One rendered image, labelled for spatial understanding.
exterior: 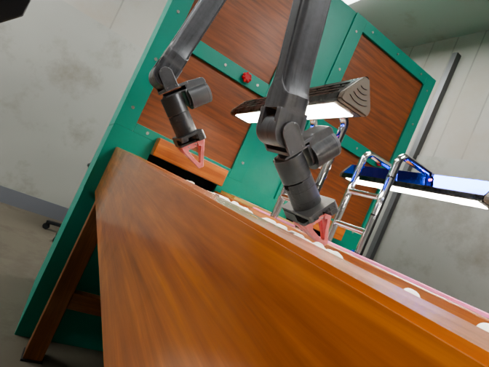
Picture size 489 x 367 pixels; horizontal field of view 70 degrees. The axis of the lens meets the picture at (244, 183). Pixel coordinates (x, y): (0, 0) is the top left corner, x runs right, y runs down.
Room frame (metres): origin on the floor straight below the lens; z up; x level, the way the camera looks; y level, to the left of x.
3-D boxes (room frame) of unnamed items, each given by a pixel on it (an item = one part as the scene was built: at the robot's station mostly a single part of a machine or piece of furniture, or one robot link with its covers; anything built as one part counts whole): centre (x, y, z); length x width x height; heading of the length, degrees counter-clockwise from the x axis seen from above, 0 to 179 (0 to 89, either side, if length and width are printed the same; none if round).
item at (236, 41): (1.79, 0.02, 1.32); 1.36 x 0.55 x 0.95; 115
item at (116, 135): (1.79, 0.02, 0.42); 1.36 x 0.55 x 0.84; 115
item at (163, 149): (1.36, 0.23, 0.83); 0.30 x 0.06 x 0.07; 115
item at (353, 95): (0.98, -0.01, 1.08); 0.62 x 0.08 x 0.07; 25
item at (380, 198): (1.18, -0.45, 0.90); 0.20 x 0.19 x 0.45; 25
